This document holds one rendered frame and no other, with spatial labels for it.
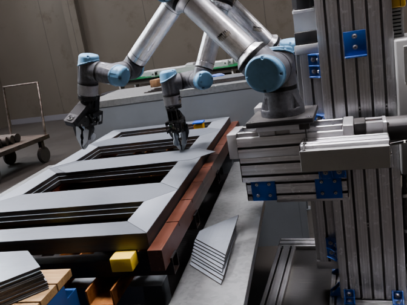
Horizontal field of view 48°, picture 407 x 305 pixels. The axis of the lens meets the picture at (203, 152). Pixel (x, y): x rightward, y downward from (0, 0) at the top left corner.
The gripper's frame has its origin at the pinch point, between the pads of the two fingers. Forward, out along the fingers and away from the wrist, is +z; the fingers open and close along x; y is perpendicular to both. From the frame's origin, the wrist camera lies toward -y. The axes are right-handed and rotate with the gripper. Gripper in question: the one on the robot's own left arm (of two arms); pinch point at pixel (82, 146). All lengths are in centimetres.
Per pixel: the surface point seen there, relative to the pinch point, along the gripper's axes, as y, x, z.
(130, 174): 18.2, -10.7, 14.7
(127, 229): -39, -48, 2
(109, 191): -10.4, -20.8, 8.8
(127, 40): 677, 444, 64
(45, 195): -15.6, 3.8, 16.2
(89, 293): -48, -43, 19
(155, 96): 103, 30, 3
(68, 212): -25.7, -15.6, 12.5
